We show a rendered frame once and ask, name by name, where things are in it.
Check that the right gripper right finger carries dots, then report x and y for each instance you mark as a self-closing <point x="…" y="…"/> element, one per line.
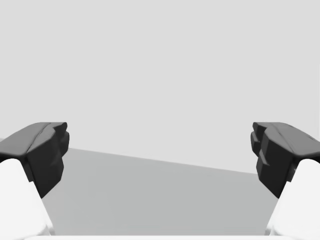
<point x="280" y="160"/>

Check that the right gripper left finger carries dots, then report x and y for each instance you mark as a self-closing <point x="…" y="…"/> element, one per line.
<point x="37" y="162"/>

